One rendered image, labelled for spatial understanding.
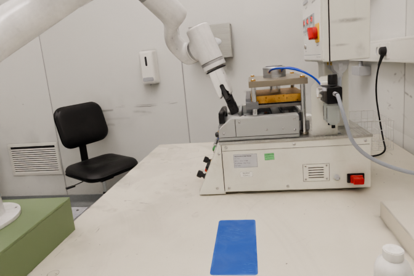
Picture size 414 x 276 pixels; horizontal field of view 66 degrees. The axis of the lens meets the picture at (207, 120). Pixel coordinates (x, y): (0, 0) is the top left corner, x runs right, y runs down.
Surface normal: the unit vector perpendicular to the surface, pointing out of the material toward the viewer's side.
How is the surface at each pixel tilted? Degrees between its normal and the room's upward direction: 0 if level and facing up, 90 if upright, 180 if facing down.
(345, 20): 90
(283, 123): 90
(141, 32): 90
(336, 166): 90
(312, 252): 0
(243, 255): 0
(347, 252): 0
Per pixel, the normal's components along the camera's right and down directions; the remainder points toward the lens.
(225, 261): -0.09, -0.98
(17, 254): 0.98, -0.06
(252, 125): -0.13, 0.19
